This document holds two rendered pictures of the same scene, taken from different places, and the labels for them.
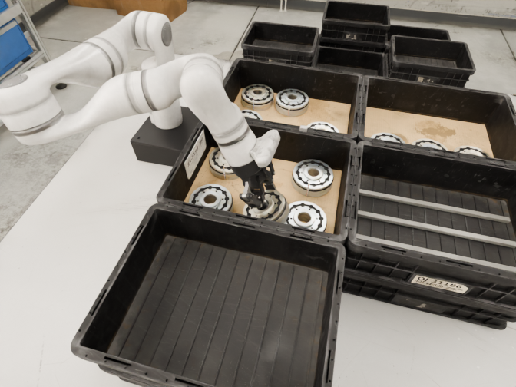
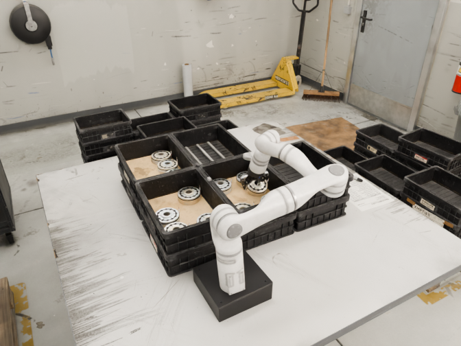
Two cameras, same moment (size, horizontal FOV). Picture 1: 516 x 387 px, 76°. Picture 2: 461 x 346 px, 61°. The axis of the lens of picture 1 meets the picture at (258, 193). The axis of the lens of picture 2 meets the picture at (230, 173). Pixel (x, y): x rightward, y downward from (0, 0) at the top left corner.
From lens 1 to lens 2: 1.91 m
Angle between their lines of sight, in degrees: 87
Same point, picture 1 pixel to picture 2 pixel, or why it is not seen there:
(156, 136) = (253, 274)
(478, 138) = (135, 161)
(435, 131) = (141, 171)
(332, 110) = (154, 205)
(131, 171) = (282, 293)
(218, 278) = not seen: hidden behind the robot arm
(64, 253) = (350, 271)
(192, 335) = not seen: hidden behind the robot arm
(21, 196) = not seen: outside the picture
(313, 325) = (278, 166)
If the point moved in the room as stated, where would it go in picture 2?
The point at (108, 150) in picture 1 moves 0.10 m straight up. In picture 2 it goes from (285, 324) to (287, 305)
